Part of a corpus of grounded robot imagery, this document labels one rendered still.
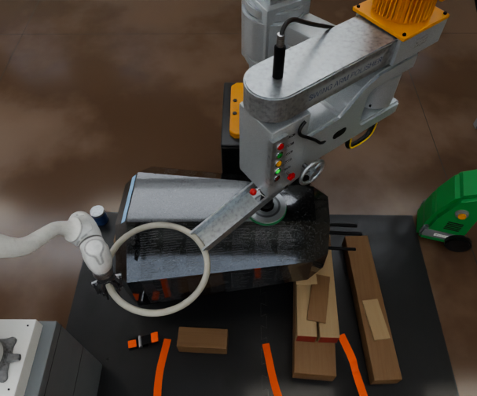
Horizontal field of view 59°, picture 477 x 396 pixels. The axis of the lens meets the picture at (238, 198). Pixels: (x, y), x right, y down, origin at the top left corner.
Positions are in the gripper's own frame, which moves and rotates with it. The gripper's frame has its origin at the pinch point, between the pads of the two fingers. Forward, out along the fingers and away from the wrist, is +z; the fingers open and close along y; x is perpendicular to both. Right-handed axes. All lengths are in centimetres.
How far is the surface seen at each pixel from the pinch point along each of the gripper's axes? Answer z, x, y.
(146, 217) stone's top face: -1.2, 35.7, 25.6
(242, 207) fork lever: -18, 14, 70
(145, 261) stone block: 14.9, 19.6, 19.3
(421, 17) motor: -102, 21, 144
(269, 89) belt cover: -92, 10, 74
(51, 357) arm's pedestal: 10.6, -16.4, -31.9
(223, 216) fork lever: -14, 14, 60
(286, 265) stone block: 13, -9, 88
